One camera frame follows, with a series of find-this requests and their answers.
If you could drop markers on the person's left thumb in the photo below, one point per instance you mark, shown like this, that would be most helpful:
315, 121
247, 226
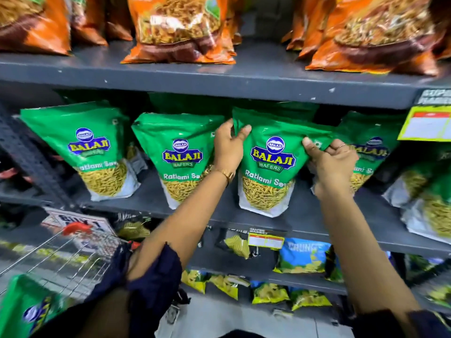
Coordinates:
243, 133

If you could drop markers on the row of green packets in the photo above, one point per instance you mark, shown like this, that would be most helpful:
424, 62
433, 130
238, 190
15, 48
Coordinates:
95, 137

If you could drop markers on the grey metal shelf rack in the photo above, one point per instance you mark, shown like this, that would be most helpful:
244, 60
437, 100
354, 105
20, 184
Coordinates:
260, 72

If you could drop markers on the person's right thumb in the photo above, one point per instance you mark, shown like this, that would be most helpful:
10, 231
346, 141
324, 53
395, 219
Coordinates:
312, 147

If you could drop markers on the black shelf strip label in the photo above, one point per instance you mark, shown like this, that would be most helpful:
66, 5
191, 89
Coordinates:
435, 96

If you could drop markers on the person's left hand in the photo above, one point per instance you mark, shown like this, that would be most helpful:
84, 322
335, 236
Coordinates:
227, 151

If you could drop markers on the navy blue top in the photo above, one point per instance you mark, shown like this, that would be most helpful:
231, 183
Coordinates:
155, 288

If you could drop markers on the large yellow price label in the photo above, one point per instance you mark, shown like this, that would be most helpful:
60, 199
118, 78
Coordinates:
426, 124

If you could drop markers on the small yellow price label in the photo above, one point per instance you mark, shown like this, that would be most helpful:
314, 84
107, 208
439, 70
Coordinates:
265, 240

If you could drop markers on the person's left forearm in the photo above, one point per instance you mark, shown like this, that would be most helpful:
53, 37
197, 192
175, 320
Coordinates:
183, 225

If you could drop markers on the dark green chips packet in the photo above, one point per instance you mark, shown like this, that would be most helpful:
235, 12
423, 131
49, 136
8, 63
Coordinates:
334, 267

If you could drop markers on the person's right forearm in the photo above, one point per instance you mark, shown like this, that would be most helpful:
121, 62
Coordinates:
359, 249

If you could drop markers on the blue snack packet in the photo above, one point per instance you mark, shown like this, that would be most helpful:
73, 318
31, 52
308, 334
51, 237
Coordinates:
303, 255

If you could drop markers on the white hanging badge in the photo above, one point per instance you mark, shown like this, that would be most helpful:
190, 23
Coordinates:
172, 315

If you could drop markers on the white promotional sign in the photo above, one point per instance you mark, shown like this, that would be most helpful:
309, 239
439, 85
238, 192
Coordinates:
82, 221

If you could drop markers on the green snack pouch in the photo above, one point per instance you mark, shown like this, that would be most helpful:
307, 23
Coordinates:
273, 172
24, 309

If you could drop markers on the person's right hand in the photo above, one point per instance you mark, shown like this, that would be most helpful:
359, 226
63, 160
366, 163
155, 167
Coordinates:
334, 170

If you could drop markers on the row of orange snack bags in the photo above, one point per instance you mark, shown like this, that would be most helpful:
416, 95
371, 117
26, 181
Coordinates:
176, 24

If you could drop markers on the yellow green chips packet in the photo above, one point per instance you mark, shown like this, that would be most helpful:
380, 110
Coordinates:
269, 293
310, 298
193, 279
225, 285
238, 246
134, 229

